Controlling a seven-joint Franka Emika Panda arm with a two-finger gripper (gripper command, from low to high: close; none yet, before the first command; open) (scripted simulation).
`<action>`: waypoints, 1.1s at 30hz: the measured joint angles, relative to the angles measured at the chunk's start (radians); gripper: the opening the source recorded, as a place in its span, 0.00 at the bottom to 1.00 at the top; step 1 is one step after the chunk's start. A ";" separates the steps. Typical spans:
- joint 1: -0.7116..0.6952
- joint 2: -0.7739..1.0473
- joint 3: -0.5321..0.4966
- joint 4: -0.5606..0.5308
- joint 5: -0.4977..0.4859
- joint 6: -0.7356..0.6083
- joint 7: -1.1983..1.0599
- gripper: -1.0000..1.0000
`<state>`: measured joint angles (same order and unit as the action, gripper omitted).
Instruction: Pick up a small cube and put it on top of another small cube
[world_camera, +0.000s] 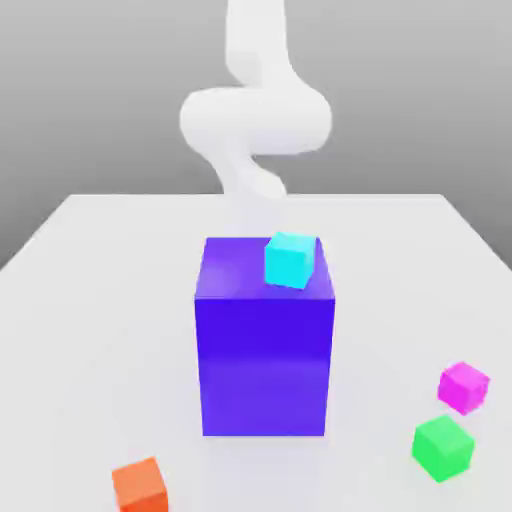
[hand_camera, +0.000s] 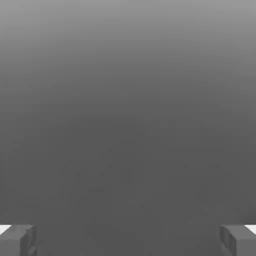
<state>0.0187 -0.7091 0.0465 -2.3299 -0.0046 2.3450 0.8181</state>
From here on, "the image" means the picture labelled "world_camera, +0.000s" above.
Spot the small cyan cube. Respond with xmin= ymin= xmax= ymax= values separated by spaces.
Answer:
xmin=263 ymin=231 xmax=317 ymax=291

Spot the small orange cube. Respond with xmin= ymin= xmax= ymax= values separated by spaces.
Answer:
xmin=110 ymin=456 xmax=170 ymax=512

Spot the small green cube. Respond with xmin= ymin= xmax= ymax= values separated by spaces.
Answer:
xmin=411 ymin=414 xmax=476 ymax=484

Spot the large purple box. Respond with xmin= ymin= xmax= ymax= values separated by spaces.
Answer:
xmin=193 ymin=236 xmax=337 ymax=438

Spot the small magenta cube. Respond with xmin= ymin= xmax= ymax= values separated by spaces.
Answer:
xmin=436 ymin=360 xmax=492 ymax=417

